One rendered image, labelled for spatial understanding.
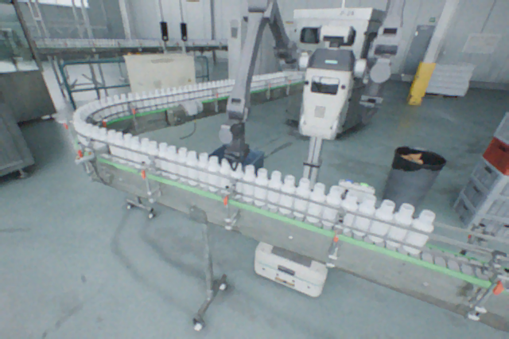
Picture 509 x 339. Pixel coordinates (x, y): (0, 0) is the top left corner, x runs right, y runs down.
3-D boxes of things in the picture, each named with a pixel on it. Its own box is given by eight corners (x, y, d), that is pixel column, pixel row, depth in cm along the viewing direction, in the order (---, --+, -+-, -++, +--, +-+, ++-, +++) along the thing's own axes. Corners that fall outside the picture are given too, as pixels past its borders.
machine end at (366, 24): (319, 109, 614) (336, 16, 514) (371, 122, 541) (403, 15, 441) (281, 122, 510) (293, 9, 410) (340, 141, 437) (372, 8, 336)
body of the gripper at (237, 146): (224, 153, 97) (223, 137, 94) (236, 145, 106) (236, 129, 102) (238, 157, 95) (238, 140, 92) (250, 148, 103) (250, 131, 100)
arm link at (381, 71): (405, 38, 76) (374, 37, 79) (409, 38, 67) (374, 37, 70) (392, 78, 82) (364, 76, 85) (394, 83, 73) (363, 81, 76)
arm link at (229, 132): (250, 106, 91) (231, 103, 94) (236, 113, 81) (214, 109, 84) (250, 135, 97) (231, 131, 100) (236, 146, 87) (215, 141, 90)
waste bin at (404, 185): (376, 210, 267) (396, 159, 234) (377, 189, 302) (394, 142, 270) (424, 223, 251) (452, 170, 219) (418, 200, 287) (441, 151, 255)
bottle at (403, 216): (382, 234, 94) (396, 200, 86) (399, 238, 92) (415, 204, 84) (384, 245, 89) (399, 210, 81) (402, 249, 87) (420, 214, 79)
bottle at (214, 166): (206, 188, 116) (203, 157, 108) (216, 184, 120) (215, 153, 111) (213, 193, 112) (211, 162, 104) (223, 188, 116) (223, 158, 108)
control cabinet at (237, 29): (246, 91, 754) (249, 19, 657) (259, 95, 725) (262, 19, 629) (227, 95, 700) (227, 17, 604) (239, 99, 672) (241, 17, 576)
